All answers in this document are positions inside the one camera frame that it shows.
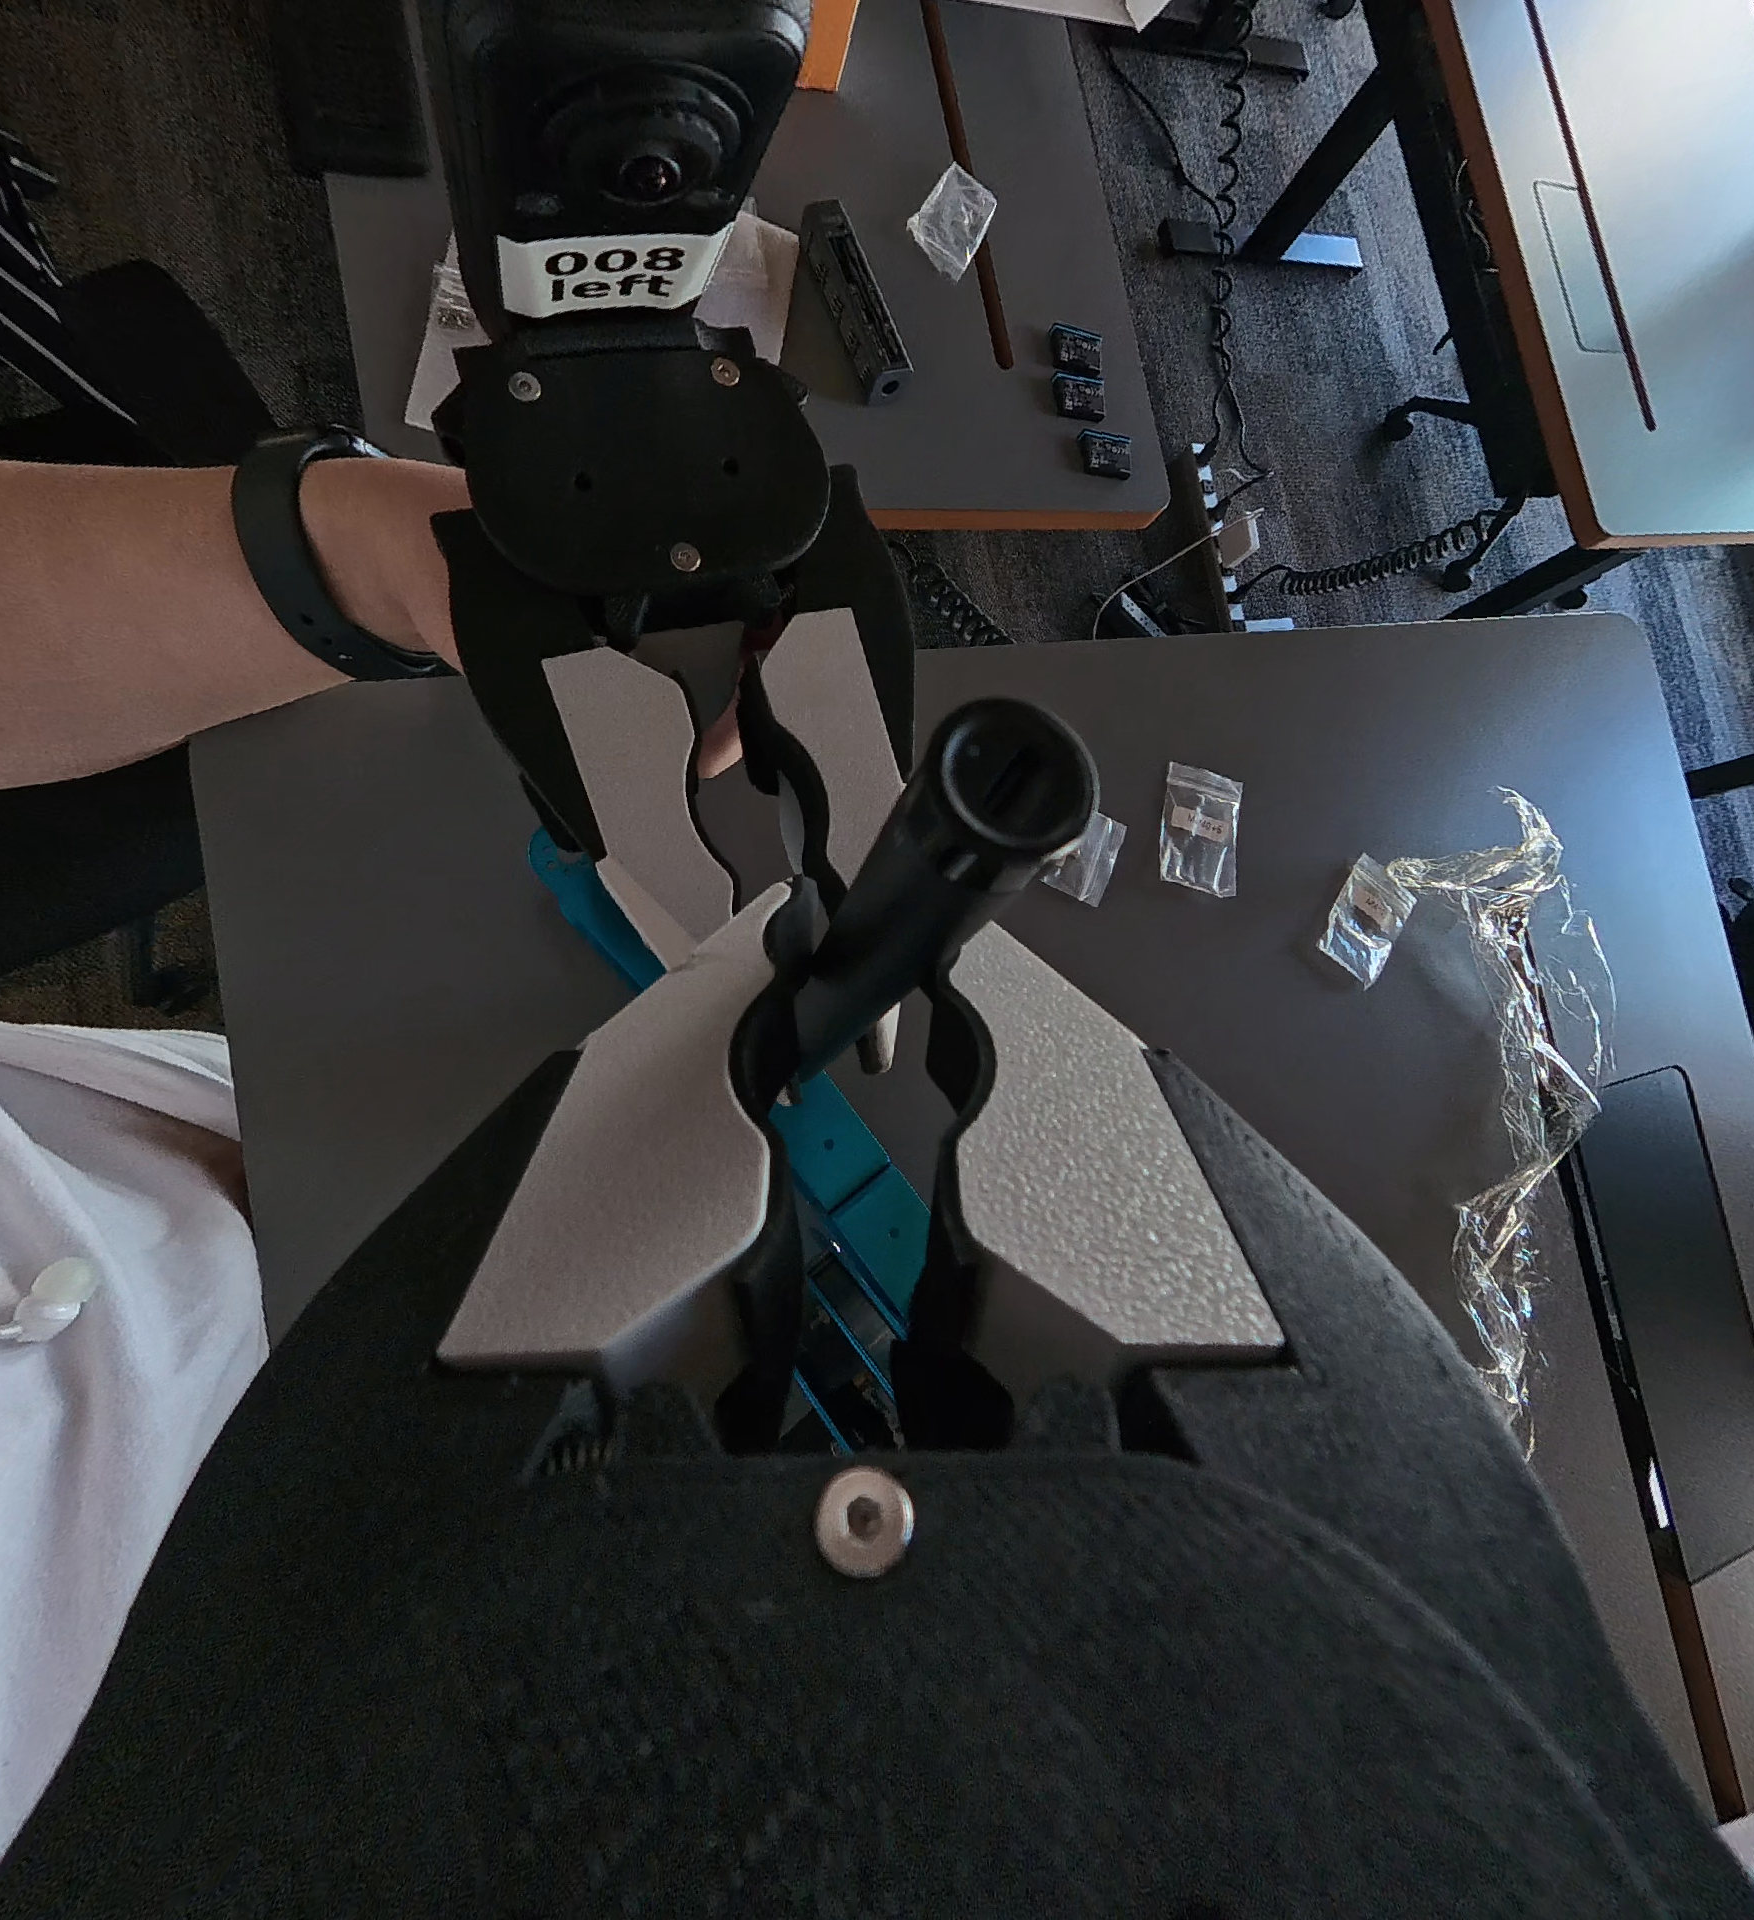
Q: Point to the power strip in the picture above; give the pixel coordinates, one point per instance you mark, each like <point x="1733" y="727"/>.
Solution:
<point x="1204" y="480"/>

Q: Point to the black rectangular device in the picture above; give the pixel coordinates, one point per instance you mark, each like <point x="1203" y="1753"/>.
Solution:
<point x="855" y="301"/>

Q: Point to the white and orange box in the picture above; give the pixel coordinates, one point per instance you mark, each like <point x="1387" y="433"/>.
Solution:
<point x="825" y="43"/>

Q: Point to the person's left forearm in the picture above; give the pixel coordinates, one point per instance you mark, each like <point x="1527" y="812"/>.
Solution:
<point x="83" y="630"/>

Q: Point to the crumpled clear plastic wrap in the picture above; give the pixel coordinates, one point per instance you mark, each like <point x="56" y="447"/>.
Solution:
<point x="1547" y="1037"/>

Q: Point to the person's left hand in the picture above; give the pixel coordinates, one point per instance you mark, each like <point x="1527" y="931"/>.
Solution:
<point x="404" y="552"/>

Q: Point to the white earphone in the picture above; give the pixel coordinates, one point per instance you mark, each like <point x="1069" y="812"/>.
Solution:
<point x="56" y="1294"/>

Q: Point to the white shirt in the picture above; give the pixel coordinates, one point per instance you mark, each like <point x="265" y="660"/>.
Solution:
<point x="56" y="1501"/>

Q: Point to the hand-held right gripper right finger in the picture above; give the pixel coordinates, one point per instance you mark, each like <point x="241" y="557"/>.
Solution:
<point x="1103" y="1184"/>

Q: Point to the dark grey desk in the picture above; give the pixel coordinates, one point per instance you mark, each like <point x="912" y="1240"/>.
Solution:
<point x="417" y="898"/>

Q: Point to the small clear plastic bag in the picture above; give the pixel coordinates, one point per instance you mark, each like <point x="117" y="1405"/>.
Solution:
<point x="1363" y="919"/>
<point x="446" y="301"/>
<point x="953" y="220"/>
<point x="1092" y="864"/>
<point x="1203" y="829"/>

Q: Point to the black wristband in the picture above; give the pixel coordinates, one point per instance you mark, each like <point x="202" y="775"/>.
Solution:
<point x="285" y="552"/>

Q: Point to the grey table with orange edge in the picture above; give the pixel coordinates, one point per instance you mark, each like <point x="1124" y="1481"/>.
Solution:
<point x="965" y="433"/>

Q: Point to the black rectangular desk pad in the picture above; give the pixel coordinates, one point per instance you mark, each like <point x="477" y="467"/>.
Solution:
<point x="1695" y="1317"/>

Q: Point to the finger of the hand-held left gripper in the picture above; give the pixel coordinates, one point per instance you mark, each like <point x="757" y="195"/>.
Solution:
<point x="839" y="707"/>
<point x="632" y="766"/>

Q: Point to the blue hobby robot arm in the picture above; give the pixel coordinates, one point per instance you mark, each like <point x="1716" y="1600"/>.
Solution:
<point x="848" y="1184"/>

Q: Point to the black screwdriver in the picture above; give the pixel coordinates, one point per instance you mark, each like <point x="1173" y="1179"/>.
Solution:
<point x="912" y="888"/>

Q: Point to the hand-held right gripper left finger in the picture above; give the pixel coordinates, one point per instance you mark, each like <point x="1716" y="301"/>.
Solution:
<point x="602" y="1205"/>

